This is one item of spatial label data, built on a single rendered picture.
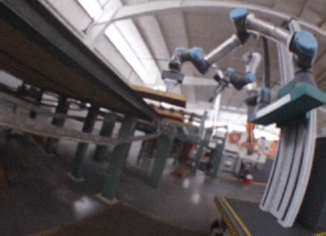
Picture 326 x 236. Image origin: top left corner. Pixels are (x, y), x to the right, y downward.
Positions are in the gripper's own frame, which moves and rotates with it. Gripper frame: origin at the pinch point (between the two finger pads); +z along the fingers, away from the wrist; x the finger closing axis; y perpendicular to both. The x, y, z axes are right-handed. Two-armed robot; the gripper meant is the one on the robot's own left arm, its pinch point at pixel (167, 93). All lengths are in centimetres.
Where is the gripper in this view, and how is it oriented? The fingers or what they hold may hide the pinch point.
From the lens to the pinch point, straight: 83.9
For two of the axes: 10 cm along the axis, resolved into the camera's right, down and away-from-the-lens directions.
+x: -9.4, -2.5, 2.2
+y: 1.6, 2.3, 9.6
